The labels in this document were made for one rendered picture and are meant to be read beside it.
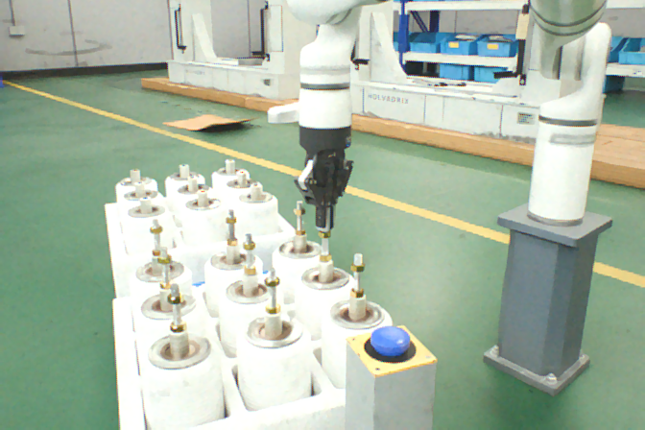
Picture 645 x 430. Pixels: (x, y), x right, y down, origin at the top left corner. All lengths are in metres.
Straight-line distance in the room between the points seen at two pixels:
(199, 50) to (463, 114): 2.84
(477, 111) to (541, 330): 1.88
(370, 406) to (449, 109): 2.44
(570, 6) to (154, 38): 6.88
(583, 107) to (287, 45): 3.14
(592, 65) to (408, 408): 0.61
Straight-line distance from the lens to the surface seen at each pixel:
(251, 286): 0.83
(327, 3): 0.73
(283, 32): 3.94
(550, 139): 1.00
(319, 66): 0.75
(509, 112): 2.76
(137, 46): 7.35
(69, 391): 1.15
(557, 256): 1.02
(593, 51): 0.97
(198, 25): 5.14
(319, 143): 0.76
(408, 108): 3.10
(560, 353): 1.11
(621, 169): 2.50
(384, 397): 0.58
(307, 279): 0.87
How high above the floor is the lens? 0.64
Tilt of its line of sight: 17 degrees down
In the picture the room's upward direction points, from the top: straight up
